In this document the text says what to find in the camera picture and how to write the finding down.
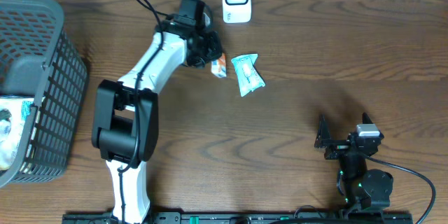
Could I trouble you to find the white teal package in basket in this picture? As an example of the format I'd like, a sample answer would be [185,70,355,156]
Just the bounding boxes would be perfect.
[1,96,34,171]

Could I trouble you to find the orange tissue pack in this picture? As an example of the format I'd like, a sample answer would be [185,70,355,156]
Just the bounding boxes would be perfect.
[211,52,227,78]

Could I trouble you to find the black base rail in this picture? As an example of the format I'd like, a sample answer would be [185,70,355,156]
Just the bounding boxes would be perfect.
[61,211,413,224]

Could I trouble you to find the left black cable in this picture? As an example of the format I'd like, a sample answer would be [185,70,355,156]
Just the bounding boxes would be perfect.
[117,0,176,224]

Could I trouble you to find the black cable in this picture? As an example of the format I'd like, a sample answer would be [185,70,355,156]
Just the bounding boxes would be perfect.
[117,0,176,224]
[360,152,437,224]

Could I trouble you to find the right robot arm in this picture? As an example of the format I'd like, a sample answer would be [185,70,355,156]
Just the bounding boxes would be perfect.
[314,113,393,219]

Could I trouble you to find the right black cable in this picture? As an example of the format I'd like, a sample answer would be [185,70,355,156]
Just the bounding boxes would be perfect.
[360,152,437,224]

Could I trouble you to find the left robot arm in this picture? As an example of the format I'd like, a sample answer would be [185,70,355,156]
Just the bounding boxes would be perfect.
[92,14,223,223]

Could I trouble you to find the grey plastic mesh basket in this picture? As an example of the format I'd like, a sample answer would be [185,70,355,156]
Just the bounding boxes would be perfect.
[1,0,89,186]

